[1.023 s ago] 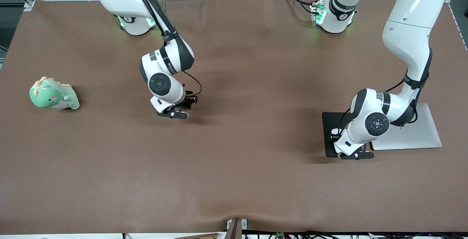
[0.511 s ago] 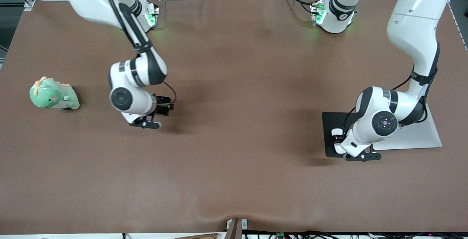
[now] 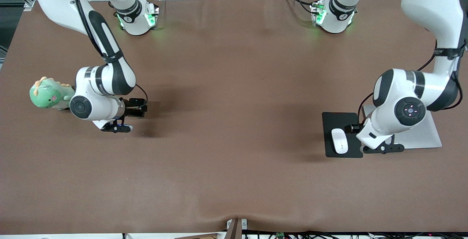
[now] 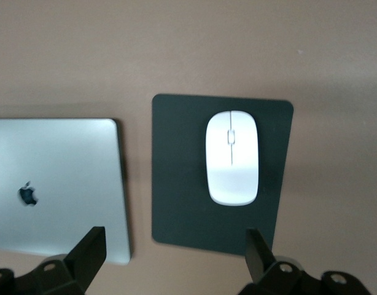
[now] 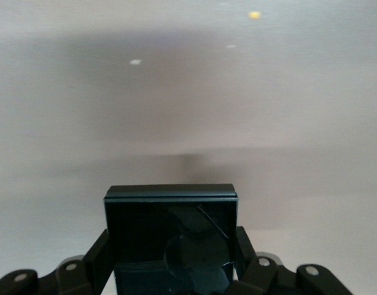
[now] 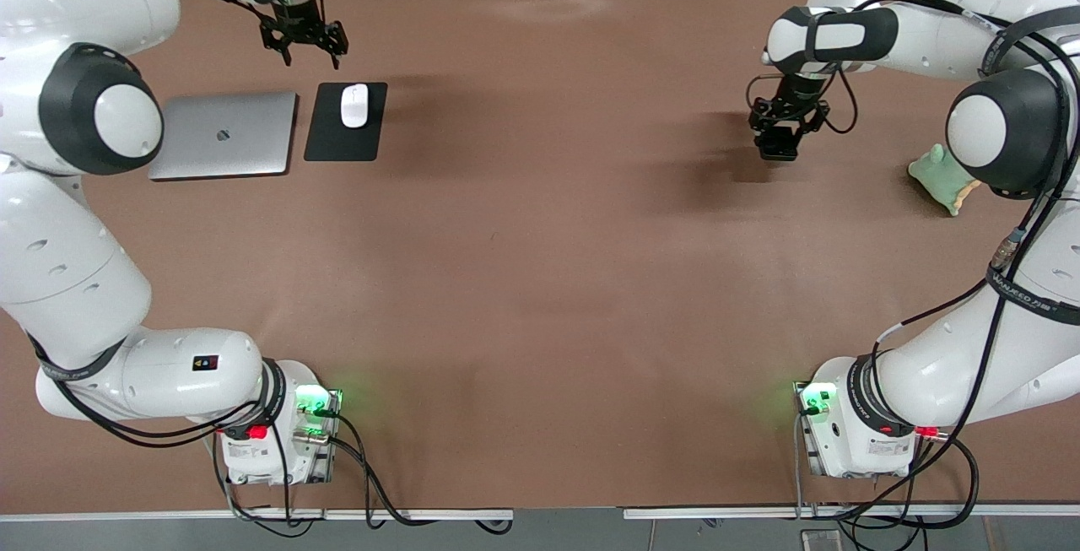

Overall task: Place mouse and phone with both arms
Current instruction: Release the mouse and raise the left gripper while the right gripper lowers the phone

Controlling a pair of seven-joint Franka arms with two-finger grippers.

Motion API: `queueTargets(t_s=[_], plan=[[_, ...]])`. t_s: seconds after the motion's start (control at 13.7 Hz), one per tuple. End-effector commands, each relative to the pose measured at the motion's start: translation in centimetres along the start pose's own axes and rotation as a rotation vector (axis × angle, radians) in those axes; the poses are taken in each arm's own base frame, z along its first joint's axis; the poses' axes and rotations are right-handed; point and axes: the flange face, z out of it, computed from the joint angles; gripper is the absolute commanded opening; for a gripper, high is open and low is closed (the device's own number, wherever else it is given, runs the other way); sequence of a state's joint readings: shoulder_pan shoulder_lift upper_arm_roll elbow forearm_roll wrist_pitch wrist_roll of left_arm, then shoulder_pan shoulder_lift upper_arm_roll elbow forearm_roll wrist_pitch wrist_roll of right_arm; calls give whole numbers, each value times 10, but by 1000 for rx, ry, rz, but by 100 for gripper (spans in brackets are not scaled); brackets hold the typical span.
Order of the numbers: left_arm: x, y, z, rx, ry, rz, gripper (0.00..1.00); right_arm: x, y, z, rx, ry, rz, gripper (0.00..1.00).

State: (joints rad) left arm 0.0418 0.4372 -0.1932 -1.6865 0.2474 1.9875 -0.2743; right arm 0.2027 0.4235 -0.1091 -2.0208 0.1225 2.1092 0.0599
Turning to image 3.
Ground white computer mouse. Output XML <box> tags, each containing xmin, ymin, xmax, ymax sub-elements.
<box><xmin>331</xmin><ymin>128</ymin><xmax>348</xmax><ymax>154</ymax></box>

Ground black mouse pad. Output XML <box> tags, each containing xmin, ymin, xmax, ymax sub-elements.
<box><xmin>322</xmin><ymin>112</ymin><xmax>364</xmax><ymax>158</ymax></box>

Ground silver laptop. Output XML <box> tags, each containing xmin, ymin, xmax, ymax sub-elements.
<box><xmin>363</xmin><ymin>102</ymin><xmax>442</xmax><ymax>151</ymax></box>

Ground green dinosaur plush toy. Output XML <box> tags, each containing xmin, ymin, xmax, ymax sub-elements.
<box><xmin>29</xmin><ymin>76</ymin><xmax>75</xmax><ymax>111</ymax></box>

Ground brown table cover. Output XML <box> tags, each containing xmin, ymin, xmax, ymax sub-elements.
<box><xmin>0</xmin><ymin>0</ymin><xmax>468</xmax><ymax>235</ymax></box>

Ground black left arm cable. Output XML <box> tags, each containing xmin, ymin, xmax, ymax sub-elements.
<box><xmin>358</xmin><ymin>40</ymin><xmax>464</xmax><ymax>124</ymax></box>

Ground black left base cable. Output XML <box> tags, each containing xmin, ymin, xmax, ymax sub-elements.
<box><xmin>282</xmin><ymin>0</ymin><xmax>323</xmax><ymax>14</ymax></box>

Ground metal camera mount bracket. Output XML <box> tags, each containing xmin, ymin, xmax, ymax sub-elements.
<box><xmin>226</xmin><ymin>218</ymin><xmax>248</xmax><ymax>239</ymax></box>

